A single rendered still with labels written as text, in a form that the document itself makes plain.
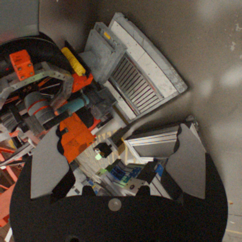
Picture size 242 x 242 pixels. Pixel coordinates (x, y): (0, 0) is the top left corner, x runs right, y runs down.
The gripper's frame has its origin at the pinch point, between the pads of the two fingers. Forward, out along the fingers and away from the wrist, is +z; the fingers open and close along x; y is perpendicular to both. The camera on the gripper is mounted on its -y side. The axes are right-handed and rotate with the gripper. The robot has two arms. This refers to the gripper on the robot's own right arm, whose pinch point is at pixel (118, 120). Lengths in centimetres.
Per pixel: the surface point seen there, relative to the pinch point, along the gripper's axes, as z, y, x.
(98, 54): 96, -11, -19
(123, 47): 89, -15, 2
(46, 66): 42, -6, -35
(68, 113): 35.9, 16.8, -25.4
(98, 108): 88, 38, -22
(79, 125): 85, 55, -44
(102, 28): 96, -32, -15
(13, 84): 28, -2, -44
